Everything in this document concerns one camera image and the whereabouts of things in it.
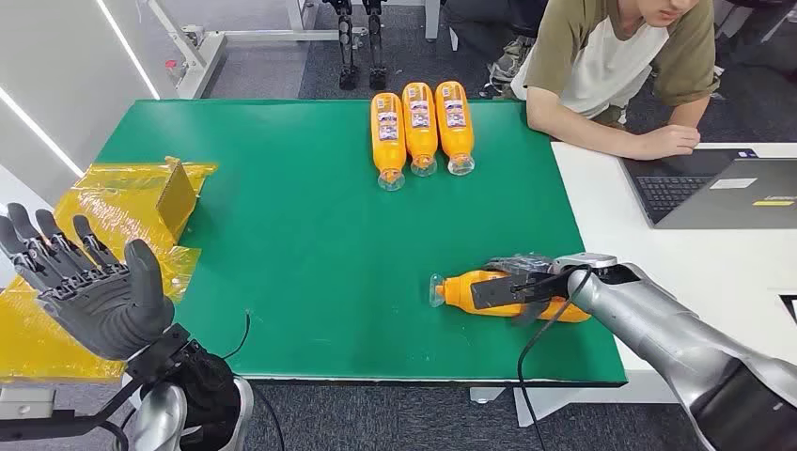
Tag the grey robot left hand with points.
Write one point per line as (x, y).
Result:
(106, 305)

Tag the person's right hand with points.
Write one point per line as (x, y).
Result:
(669, 141)

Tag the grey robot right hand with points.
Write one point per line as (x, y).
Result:
(498, 292)

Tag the orange detergent bottle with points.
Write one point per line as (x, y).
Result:
(388, 149)
(457, 292)
(456, 140)
(420, 140)

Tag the person's right forearm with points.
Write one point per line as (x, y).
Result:
(579, 134)

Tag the grey laptop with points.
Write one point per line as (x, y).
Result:
(716, 199)

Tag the yellow film wrapped box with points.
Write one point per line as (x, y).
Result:
(112, 199)

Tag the person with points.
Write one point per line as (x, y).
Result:
(598, 56)

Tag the white desk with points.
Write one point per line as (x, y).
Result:
(685, 280)

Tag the person's grey sneaker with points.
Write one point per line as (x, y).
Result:
(507, 62)

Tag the green table mat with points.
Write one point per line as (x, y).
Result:
(311, 249)

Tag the black robot leg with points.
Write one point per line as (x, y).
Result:
(375, 50)
(346, 50)

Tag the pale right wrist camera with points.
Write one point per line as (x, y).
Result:
(588, 260)

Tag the white metal frame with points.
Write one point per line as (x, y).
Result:
(208, 56)

